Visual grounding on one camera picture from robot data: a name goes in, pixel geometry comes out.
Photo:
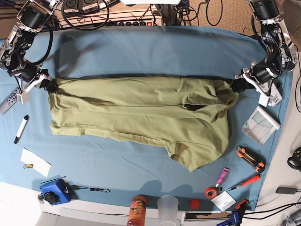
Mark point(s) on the grey remote control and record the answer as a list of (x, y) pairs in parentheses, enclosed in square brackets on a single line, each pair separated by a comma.
[(12, 99)]

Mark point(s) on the black zip tie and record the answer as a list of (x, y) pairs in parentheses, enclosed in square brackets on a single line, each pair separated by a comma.
[(53, 179)]

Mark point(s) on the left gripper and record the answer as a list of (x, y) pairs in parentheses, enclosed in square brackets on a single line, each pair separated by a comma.
[(260, 76)]

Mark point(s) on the orange drink bottle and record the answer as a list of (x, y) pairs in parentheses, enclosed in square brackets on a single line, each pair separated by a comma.
[(137, 211)]

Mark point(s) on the white black marker pen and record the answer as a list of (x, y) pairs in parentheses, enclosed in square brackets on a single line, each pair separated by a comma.
[(21, 129)]

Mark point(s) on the white square card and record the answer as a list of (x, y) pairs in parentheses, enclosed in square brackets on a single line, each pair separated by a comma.
[(223, 201)]

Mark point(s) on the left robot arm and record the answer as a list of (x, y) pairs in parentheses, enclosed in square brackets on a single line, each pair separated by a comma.
[(272, 34)]

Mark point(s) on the olive green t-shirt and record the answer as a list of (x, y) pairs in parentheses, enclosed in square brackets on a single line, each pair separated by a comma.
[(187, 116)]

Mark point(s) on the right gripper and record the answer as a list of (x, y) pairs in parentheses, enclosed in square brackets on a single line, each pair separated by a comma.
[(33, 77)]

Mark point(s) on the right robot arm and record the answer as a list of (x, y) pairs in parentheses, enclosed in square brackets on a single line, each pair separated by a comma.
[(23, 35)]

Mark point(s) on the pink glue tube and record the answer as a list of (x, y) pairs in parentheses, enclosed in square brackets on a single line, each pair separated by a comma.
[(225, 171)]

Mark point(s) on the blue box with knob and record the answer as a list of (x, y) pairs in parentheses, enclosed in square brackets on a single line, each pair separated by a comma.
[(56, 192)]

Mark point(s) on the white leaf pattern notebook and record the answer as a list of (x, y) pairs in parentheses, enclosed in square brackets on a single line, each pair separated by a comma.
[(260, 126)]

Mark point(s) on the white paper card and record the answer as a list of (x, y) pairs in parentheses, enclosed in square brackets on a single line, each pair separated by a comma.
[(38, 164)]

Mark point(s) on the small yellow battery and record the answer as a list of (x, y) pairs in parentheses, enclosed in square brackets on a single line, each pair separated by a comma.
[(28, 166)]

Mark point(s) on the blue table cloth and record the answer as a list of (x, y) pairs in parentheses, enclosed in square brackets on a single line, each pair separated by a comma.
[(125, 168)]

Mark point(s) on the red tape roll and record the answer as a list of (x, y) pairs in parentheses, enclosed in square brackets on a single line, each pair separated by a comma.
[(211, 192)]

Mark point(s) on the orange black utility knife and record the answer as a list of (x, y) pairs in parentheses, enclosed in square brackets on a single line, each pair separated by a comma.
[(253, 160)]

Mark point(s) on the black power strip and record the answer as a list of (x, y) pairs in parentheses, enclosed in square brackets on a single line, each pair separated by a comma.
[(134, 23)]

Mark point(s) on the translucent plastic cup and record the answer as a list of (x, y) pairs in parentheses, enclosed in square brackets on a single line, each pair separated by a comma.
[(167, 210)]

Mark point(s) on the orange screwdriver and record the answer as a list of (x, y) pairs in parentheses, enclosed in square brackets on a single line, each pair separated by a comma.
[(246, 182)]

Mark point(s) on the blue orange clamp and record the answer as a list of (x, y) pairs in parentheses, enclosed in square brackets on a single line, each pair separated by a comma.
[(235, 218)]

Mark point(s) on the clear packaged barcode box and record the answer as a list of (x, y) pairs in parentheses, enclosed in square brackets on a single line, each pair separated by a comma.
[(275, 96)]

